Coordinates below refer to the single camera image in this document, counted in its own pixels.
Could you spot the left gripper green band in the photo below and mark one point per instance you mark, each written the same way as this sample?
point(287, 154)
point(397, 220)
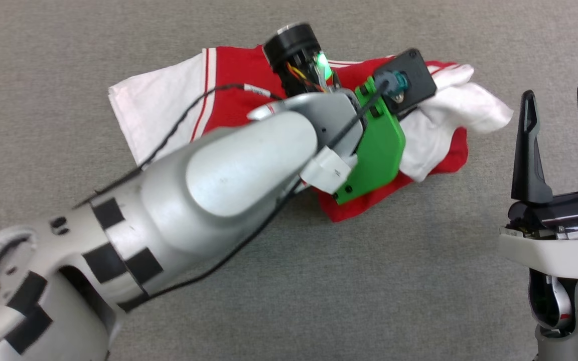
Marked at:
point(377, 150)

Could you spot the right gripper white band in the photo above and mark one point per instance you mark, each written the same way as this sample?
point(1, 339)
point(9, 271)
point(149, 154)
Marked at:
point(560, 245)

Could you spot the red and white garment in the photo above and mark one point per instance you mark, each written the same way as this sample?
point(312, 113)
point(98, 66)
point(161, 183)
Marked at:
point(229, 70)

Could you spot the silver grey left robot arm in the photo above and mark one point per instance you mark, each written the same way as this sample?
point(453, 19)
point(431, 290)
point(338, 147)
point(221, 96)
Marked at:
point(229, 165)

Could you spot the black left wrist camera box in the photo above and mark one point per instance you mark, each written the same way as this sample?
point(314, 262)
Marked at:
point(412, 72)

